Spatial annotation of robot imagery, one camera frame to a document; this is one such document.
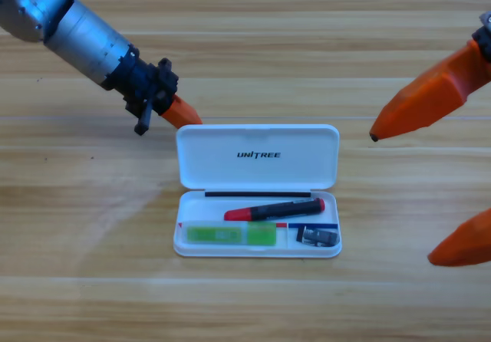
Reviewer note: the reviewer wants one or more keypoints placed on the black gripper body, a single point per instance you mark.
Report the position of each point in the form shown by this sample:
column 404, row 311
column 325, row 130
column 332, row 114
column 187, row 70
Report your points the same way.
column 149, row 85
column 487, row 20

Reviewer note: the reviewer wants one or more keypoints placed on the small black sharpener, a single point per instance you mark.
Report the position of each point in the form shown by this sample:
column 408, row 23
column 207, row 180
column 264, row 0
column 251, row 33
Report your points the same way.
column 318, row 236

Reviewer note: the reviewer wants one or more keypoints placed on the white Unitree pencil case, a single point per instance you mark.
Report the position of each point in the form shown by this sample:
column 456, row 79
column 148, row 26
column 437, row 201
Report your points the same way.
column 261, row 165

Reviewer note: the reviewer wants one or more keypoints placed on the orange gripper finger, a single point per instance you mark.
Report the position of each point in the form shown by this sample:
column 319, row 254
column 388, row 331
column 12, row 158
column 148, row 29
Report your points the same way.
column 182, row 114
column 468, row 246
column 429, row 100

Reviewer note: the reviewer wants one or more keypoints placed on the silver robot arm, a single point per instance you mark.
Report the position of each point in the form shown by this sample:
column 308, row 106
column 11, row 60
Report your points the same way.
column 69, row 27

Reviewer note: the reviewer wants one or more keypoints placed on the red and black marker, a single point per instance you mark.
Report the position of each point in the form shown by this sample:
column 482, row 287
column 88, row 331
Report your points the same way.
column 276, row 209

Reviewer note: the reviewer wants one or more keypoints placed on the green highlighter pen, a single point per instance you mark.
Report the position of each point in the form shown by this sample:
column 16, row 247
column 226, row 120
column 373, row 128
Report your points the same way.
column 230, row 234

